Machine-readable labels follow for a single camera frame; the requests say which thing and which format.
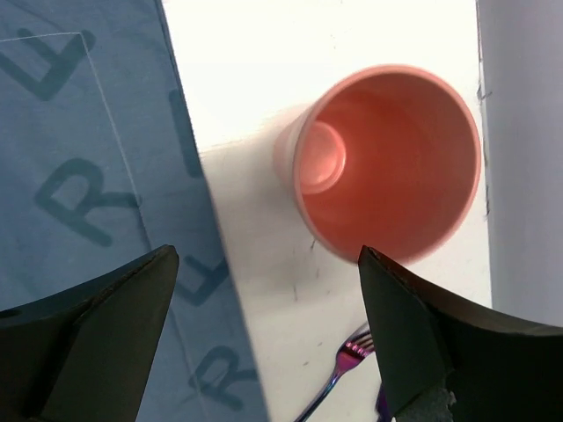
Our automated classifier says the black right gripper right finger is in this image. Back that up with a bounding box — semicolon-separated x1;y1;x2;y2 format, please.
358;247;562;421

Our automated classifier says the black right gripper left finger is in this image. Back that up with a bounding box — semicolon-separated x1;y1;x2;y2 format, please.
1;245;179;422

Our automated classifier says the blue cartoon print cloth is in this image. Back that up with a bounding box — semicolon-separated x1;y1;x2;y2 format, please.
1;1;269;421

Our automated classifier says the pink plastic cup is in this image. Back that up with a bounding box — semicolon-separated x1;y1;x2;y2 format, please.
273;64;481;263

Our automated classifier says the purple plastic knife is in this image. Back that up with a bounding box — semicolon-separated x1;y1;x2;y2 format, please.
376;387;391;422

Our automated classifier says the silver fork pink band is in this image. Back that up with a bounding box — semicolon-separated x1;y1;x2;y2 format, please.
295;323;375;422

